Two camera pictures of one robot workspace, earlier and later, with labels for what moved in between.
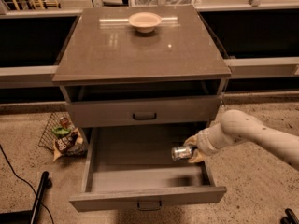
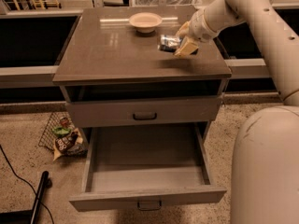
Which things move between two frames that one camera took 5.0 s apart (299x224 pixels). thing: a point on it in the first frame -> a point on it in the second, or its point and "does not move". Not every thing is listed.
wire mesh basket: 60,124 does not move
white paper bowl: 145,21 does not move
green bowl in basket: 61,132 does not move
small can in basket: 64,121 does not move
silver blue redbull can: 182,152 -> 168,43
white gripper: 203,142 -> 197,28
